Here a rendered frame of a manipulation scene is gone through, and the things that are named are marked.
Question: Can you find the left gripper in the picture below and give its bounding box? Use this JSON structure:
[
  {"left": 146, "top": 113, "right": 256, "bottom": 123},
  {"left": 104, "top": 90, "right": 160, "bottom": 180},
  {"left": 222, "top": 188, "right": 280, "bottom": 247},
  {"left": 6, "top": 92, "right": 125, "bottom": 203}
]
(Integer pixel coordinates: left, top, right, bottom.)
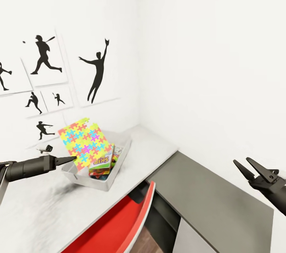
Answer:
[{"left": 23, "top": 155, "right": 77, "bottom": 178}]

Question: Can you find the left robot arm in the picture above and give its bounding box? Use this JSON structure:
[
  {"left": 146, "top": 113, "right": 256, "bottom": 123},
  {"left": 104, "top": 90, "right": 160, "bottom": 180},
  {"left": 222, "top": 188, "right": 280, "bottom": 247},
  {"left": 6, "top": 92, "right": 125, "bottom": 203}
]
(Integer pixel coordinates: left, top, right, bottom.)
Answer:
[{"left": 0, "top": 142, "right": 77, "bottom": 205}]

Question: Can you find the jigsaw puzzle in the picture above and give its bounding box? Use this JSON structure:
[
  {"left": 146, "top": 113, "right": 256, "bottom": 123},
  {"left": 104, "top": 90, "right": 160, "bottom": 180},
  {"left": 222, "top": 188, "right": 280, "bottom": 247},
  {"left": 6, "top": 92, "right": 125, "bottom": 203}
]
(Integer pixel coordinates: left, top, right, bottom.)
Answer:
[
  {"left": 58, "top": 117, "right": 112, "bottom": 170},
  {"left": 95, "top": 155, "right": 118, "bottom": 178}
]

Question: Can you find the board game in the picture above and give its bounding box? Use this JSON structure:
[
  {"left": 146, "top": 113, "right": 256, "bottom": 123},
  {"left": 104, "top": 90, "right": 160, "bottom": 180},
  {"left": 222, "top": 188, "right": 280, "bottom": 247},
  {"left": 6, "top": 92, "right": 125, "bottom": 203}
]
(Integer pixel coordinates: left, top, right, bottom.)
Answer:
[
  {"left": 89, "top": 143, "right": 115, "bottom": 176},
  {"left": 99, "top": 173, "right": 110, "bottom": 181},
  {"left": 113, "top": 146, "right": 124, "bottom": 158}
]

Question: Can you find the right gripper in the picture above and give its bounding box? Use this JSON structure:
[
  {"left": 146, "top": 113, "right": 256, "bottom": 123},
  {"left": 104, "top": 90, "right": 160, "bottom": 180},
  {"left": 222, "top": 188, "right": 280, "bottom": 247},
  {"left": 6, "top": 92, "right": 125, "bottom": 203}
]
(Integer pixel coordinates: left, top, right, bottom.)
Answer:
[{"left": 233, "top": 157, "right": 286, "bottom": 215}]

